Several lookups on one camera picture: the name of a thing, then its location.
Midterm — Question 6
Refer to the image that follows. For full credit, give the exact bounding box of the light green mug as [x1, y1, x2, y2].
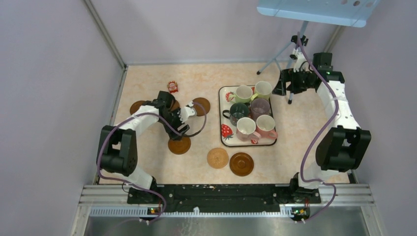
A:
[228, 85, 253, 103]

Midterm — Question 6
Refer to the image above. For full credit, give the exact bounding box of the purple mug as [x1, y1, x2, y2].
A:
[250, 98, 271, 121]

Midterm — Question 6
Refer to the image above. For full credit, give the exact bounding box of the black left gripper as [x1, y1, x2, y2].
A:
[159, 107, 189, 141]

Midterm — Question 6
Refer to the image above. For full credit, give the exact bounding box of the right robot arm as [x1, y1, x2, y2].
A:
[272, 50, 371, 203]

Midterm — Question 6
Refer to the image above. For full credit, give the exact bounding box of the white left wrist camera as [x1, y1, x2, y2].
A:
[179, 102, 197, 123]

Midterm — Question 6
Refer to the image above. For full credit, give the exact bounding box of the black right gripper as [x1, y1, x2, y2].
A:
[272, 67, 314, 96]

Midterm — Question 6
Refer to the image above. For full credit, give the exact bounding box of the woven rattan coaster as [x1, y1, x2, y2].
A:
[207, 147, 229, 169]

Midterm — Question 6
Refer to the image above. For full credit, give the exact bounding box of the yellow-green mug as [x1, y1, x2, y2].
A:
[250, 81, 273, 101]

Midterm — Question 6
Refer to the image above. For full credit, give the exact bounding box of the dark brown wooden coaster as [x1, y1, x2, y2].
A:
[192, 97, 211, 117]

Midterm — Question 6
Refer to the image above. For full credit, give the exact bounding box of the light blue tripod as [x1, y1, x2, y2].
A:
[256, 20, 310, 105]

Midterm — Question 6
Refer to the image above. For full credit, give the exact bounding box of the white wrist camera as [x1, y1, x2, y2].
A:
[179, 102, 197, 123]
[290, 48, 307, 72]

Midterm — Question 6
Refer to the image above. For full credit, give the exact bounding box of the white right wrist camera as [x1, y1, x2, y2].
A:
[290, 48, 307, 72]

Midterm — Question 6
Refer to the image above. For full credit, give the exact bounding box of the white strawberry tray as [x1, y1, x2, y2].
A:
[218, 85, 278, 148]

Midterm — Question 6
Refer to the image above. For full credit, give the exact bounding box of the aluminium frame rail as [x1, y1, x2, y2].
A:
[71, 183, 387, 236]

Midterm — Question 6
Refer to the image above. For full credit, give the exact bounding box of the red snack packet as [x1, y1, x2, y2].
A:
[167, 81, 179, 94]

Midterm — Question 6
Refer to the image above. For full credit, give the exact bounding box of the light blue panel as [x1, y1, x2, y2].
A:
[257, 0, 380, 28]

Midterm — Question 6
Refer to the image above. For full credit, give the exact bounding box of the brown wooden round coaster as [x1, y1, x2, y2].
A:
[129, 100, 145, 115]

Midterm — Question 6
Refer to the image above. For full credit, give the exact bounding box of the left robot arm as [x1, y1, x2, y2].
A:
[96, 91, 197, 203]

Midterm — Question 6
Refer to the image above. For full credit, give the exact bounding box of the pale pink mug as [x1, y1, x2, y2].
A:
[236, 117, 262, 142]

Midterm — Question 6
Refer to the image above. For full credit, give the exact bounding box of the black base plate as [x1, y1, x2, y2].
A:
[127, 184, 321, 213]

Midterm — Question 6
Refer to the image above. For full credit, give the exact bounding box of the dark brown round coaster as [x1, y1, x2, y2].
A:
[229, 152, 254, 177]

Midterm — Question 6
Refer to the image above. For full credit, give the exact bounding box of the dark green mug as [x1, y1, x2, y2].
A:
[222, 103, 250, 126]

